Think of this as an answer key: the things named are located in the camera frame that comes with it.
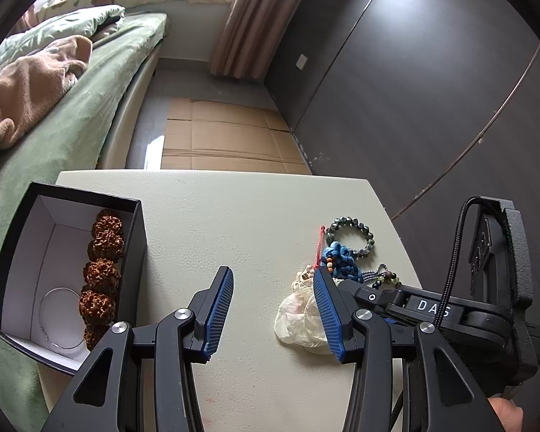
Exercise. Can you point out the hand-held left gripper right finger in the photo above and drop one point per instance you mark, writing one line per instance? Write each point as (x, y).
(327, 315)

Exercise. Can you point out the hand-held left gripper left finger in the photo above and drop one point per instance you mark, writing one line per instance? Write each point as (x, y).
(217, 315)

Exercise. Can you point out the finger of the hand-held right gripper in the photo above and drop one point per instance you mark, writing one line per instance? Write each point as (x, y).
(398, 300)

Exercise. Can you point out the black box with white inside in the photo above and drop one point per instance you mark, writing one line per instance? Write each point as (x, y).
(36, 252)

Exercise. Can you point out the person's right hand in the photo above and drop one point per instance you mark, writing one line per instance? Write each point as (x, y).
(506, 416)

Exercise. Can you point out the crumpled white plastic bag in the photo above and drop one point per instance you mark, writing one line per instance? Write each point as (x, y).
(297, 319)

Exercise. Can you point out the small pale charm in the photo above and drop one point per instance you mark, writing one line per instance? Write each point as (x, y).
(304, 279)

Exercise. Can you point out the clear glass bangle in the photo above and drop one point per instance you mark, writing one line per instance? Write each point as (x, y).
(47, 299)

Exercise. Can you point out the flat cardboard sheet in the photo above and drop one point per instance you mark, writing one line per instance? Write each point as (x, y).
(225, 135)

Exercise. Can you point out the dark wood wardrobe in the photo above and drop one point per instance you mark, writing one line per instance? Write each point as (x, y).
(409, 81)

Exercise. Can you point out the green bed sheet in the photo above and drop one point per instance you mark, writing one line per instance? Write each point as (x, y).
(72, 126)

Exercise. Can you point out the brown fleece blanket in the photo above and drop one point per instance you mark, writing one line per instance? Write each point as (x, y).
(31, 85)

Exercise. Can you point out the pink striped curtain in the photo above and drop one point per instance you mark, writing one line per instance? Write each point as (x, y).
(256, 22)

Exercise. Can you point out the pale floral quilt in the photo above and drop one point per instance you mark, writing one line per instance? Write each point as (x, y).
(40, 31)

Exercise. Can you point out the white bed frame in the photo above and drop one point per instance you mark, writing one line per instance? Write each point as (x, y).
(126, 117)

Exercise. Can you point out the white wall socket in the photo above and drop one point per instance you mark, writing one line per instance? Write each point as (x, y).
(301, 61)

